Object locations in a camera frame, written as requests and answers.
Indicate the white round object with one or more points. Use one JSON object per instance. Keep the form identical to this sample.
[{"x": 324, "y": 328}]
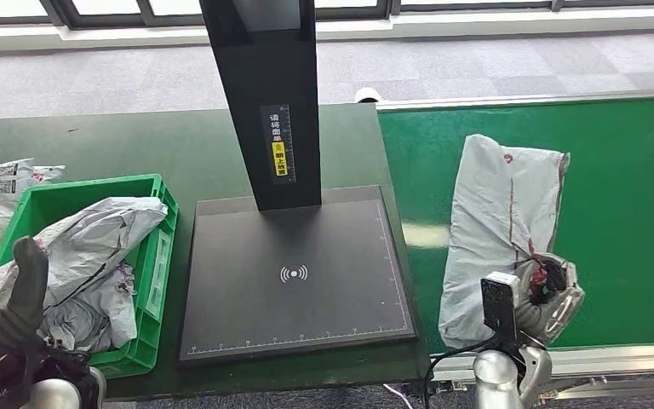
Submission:
[{"x": 367, "y": 95}]

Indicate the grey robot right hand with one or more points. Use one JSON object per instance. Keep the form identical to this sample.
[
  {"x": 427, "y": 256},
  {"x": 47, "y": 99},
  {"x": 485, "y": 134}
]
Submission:
[{"x": 558, "y": 305}]

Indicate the grey parcel bag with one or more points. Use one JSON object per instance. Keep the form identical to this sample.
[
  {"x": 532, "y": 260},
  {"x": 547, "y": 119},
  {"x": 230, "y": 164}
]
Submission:
[{"x": 95, "y": 322}]

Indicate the long grey parcel red print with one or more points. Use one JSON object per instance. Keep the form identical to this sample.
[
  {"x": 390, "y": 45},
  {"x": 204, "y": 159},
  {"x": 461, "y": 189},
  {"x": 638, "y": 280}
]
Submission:
[{"x": 490, "y": 226}]

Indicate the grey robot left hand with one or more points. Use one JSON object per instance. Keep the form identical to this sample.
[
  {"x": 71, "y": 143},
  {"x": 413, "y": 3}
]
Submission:
[{"x": 31, "y": 293}]

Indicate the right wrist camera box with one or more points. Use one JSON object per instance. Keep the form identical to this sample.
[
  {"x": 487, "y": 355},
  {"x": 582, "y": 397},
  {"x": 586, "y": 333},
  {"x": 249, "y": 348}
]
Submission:
[{"x": 499, "y": 305}]

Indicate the clear crate label pocket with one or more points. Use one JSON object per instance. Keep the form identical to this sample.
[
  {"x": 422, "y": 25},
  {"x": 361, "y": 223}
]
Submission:
[{"x": 159, "y": 276}]

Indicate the black scanner base plate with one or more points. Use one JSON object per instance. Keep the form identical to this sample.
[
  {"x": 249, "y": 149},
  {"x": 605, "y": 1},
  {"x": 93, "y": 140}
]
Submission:
[{"x": 304, "y": 316}]

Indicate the green conveyor belt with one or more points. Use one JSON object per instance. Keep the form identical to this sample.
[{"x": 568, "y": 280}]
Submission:
[{"x": 631, "y": 197}]

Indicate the green plastic crate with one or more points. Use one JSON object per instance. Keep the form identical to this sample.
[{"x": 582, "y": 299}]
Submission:
[{"x": 152, "y": 333}]

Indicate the black yellow column label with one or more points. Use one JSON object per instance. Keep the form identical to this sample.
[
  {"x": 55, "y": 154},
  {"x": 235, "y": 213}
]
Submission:
[{"x": 279, "y": 144}]

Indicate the black scanner column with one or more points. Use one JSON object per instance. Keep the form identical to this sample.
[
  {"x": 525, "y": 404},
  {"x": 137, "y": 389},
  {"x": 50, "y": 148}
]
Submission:
[{"x": 265, "y": 67}]

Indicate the aluminium conveyor frame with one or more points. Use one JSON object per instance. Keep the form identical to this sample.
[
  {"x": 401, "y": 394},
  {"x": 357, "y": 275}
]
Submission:
[{"x": 614, "y": 361}]

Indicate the dark green table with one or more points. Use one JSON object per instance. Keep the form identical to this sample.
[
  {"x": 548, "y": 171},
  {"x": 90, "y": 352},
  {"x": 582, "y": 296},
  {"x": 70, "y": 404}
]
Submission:
[{"x": 135, "y": 147}]

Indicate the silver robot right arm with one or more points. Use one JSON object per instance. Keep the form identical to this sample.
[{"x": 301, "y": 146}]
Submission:
[{"x": 496, "y": 378}]

